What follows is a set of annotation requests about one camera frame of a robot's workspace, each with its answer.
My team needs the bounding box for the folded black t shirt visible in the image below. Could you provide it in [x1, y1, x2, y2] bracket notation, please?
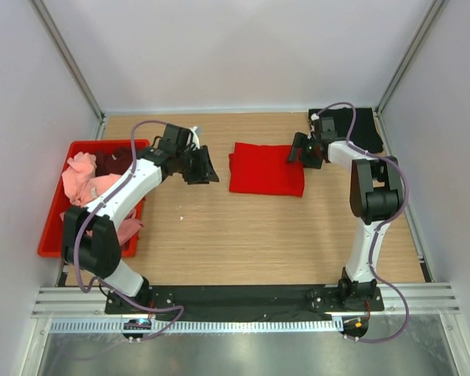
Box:
[321, 107, 384, 154]

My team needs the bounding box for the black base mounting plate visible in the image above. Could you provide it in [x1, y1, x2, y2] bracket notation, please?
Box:
[130, 284, 385, 321]

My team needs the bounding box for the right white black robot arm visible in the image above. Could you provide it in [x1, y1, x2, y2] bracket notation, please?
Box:
[287, 114, 403, 310]

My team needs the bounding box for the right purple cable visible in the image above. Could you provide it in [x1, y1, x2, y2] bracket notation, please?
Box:
[311, 102, 411, 344]

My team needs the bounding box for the red plastic bin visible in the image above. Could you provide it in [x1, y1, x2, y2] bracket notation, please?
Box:
[38, 139, 150, 258]

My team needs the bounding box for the right aluminium frame post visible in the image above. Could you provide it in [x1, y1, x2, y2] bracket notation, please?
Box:
[374, 0, 448, 117]

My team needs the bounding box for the dark maroon t shirt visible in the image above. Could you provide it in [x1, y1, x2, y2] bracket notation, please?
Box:
[94, 147, 132, 177]

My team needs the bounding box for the aluminium front rail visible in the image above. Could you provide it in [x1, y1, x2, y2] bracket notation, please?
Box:
[31, 283, 461, 319]

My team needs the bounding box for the dusty pink t shirt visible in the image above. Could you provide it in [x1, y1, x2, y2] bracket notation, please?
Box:
[117, 209, 143, 248]

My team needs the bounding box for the white slotted cable duct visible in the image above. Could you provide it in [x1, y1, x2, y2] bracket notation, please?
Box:
[49, 317, 343, 334]

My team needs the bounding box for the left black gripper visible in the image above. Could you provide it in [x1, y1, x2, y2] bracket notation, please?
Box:
[175, 145, 219, 185]

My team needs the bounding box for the red t shirt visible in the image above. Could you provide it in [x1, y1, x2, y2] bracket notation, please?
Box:
[229, 142, 305, 197]

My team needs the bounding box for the light pink t shirt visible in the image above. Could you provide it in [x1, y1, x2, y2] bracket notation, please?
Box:
[61, 152, 121, 207]

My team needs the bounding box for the left aluminium frame post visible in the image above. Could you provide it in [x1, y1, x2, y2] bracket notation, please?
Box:
[29, 0, 104, 122]

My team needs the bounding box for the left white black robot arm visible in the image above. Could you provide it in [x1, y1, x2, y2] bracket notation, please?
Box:
[61, 123, 219, 313]

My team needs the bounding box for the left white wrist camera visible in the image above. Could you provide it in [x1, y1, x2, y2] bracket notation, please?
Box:
[189, 125, 201, 150]

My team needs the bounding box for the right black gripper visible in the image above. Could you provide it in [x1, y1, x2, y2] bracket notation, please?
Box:
[287, 132, 324, 170]

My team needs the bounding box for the aluminium frame post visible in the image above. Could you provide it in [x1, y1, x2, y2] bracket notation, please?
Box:
[374, 0, 448, 117]
[29, 0, 104, 122]

